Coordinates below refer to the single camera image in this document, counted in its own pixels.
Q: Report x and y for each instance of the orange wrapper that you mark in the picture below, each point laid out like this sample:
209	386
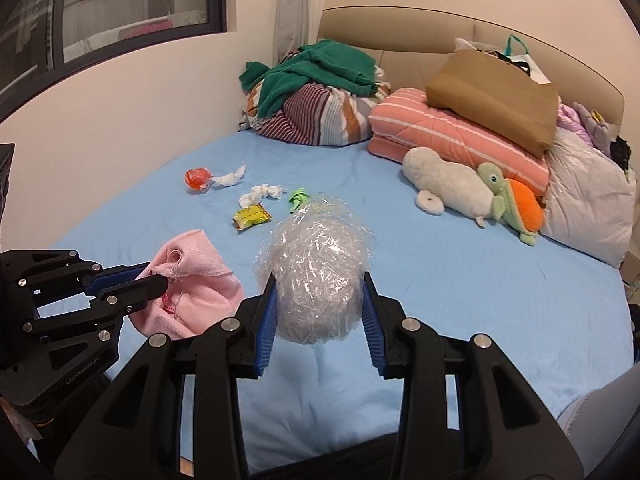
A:
196	179

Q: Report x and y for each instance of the green wrapper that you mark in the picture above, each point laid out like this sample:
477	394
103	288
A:
298	197

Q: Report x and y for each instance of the beige padded headboard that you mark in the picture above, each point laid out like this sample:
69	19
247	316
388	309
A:
410	35

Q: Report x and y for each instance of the white grey pillow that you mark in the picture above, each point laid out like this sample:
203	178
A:
585	190

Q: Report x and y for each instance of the brown paper bag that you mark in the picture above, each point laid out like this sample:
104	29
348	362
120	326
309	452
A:
490	95

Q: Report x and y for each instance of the green orange turtle plush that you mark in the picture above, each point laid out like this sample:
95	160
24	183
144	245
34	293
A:
525	205

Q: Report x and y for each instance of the green towel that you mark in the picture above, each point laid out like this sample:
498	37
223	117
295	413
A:
320	65

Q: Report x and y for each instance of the pink cloth pouch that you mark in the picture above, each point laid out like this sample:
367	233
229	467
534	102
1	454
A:
200	285

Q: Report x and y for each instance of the pale grey rounded object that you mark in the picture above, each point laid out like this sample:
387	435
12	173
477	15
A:
600	425

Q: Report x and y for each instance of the grey curtain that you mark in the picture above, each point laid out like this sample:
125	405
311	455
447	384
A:
295	10

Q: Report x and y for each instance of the lilac cloth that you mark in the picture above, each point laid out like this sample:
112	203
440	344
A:
595	120

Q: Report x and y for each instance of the striped duvet bundle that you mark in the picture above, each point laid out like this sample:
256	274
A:
320	115

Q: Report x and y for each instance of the small black item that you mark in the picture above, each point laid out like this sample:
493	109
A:
622	152

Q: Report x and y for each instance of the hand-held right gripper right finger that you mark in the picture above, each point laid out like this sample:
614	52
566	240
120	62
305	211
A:
375	330

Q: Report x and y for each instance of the white plush toy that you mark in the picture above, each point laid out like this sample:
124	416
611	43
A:
450	180

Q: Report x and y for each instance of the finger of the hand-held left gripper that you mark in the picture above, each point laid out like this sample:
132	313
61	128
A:
120	274
145	287

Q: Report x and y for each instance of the blue bed sheet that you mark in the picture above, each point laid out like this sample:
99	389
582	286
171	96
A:
450	310

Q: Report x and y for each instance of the pink striped folded blanket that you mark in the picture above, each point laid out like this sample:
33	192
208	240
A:
440	130

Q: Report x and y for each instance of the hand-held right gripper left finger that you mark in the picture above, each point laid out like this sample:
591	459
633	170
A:
265	330

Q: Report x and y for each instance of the clear plastic ball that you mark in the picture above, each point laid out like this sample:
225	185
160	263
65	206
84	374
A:
315	270

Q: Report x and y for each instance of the yellow snack wrapper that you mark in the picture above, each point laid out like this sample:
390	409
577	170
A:
250	217

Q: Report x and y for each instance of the white tissue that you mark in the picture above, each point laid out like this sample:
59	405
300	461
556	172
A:
260	191
227	178

